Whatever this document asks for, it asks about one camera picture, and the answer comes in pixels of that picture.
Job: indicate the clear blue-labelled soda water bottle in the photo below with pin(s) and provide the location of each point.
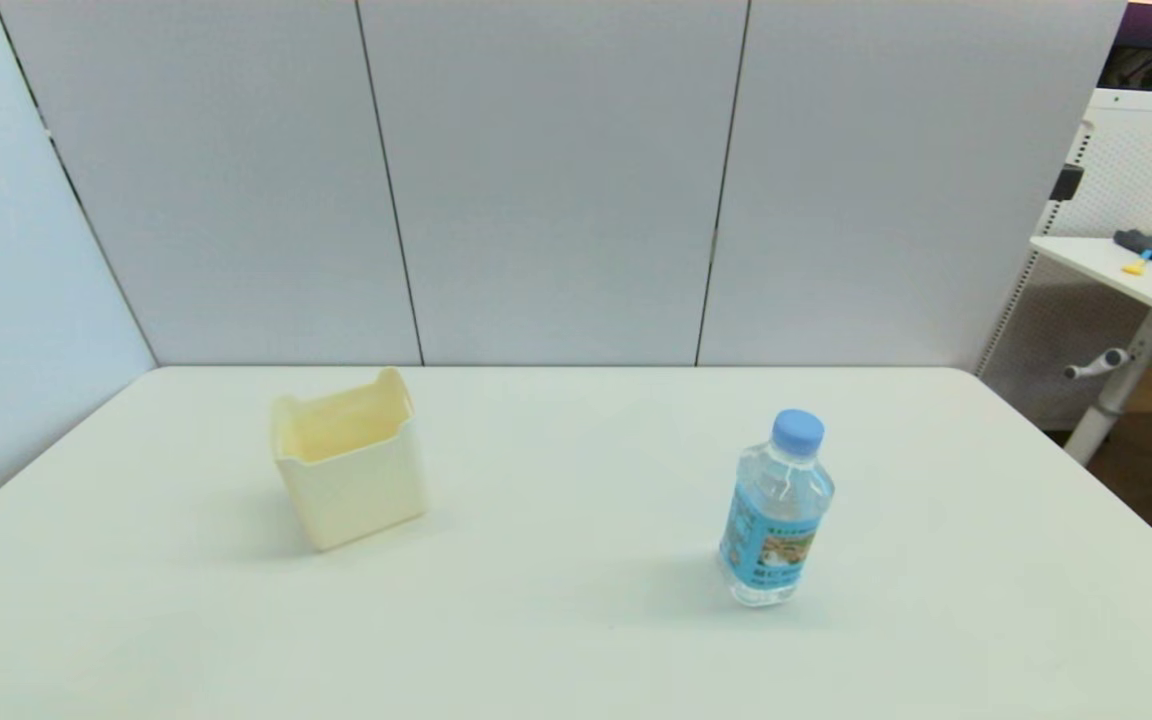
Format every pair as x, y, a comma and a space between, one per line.
776, 510

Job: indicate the cream plastic storage bin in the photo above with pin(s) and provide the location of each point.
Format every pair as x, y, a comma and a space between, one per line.
356, 490

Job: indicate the black clip on pegboard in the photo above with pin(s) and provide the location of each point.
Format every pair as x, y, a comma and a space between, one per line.
1068, 183

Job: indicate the small yellow blue tool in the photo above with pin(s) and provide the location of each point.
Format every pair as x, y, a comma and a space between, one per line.
1134, 267

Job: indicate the white pegboard panel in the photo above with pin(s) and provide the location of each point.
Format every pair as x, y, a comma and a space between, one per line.
1151, 170

